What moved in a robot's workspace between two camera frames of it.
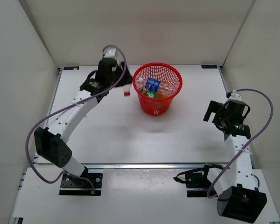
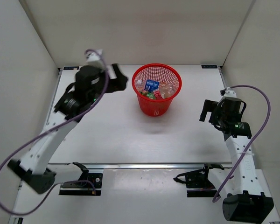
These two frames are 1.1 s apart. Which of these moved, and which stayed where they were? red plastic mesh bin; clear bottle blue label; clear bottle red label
Moved: clear bottle red label
Stayed: clear bottle blue label; red plastic mesh bin
